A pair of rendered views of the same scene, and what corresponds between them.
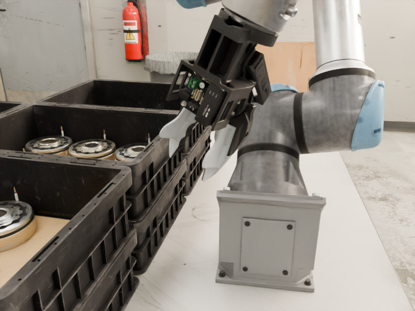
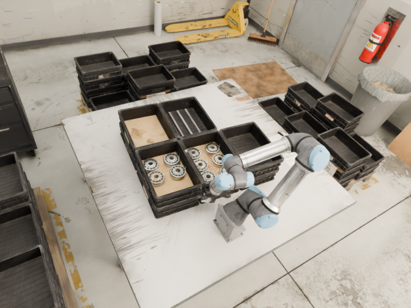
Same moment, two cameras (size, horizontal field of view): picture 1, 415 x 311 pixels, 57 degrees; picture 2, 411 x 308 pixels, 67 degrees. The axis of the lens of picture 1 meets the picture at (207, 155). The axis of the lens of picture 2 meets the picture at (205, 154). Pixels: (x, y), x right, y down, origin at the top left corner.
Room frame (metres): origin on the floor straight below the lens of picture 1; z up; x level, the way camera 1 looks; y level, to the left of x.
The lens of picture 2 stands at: (-0.29, -0.63, 2.38)
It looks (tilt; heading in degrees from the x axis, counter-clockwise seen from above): 47 degrees down; 43
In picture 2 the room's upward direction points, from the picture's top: 11 degrees clockwise
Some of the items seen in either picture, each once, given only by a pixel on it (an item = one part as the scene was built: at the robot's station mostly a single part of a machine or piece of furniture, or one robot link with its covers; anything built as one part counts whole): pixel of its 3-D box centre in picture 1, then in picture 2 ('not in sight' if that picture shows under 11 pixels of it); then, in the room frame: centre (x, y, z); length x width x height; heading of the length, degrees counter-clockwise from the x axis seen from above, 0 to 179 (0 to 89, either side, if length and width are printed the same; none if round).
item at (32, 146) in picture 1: (49, 144); (212, 148); (0.83, 0.37, 0.86); 0.10 x 0.10 x 0.01
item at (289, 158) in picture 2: not in sight; (287, 148); (1.46, 0.14, 0.70); 0.33 x 0.23 x 0.01; 82
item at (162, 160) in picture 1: (75, 155); (210, 161); (0.74, 0.27, 0.87); 0.40 x 0.30 x 0.11; 77
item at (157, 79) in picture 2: not in sight; (151, 93); (1.14, 1.64, 0.37); 0.40 x 0.30 x 0.45; 172
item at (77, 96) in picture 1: (133, 115); (249, 150); (1.03, 0.21, 0.87); 0.40 x 0.30 x 0.11; 77
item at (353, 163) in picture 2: not in sight; (333, 161); (2.07, -0.06, 0.37); 0.40 x 0.30 x 0.45; 82
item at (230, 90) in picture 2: not in sight; (229, 88); (1.57, 0.98, 0.71); 0.22 x 0.19 x 0.01; 82
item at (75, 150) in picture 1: (92, 147); (219, 159); (0.80, 0.26, 0.86); 0.10 x 0.10 x 0.01
